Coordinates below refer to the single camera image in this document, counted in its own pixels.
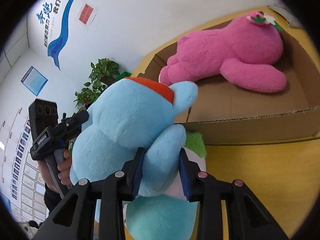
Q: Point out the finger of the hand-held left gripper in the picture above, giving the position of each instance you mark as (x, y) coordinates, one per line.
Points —
(72, 125)

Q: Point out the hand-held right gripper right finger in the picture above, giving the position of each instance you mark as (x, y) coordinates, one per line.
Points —
(185, 180)

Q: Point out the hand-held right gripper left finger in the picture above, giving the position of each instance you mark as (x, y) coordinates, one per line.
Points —
(136, 177)

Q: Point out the pink teal pig plush toy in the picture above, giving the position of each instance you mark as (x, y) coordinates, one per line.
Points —
(162, 217)

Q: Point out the light blue plush toy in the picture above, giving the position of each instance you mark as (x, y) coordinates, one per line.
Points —
(125, 120)

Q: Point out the brown cardboard box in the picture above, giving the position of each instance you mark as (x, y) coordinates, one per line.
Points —
(250, 130)

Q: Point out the pink plush bear toy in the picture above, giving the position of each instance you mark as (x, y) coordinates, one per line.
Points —
(237, 45)

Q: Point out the person's left forearm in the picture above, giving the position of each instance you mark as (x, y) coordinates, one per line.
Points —
(50, 197)

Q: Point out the person's left hand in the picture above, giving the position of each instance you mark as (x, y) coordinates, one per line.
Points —
(64, 170)

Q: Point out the small potted green plant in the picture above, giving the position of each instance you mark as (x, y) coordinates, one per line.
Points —
(86, 96)

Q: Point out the large potted green plant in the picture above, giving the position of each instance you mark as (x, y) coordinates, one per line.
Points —
(105, 70)

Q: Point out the green table cloth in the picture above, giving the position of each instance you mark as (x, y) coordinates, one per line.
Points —
(125, 74)

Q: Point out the blue framed wall poster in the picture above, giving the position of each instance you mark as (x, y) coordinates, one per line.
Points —
(33, 80)

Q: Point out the wall photo chart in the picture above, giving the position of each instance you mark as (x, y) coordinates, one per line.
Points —
(22, 170)

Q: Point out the blue wall ribbon decal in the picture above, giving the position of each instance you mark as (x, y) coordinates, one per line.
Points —
(60, 42)

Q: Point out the red wall notice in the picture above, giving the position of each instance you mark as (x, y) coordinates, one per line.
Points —
(87, 14)

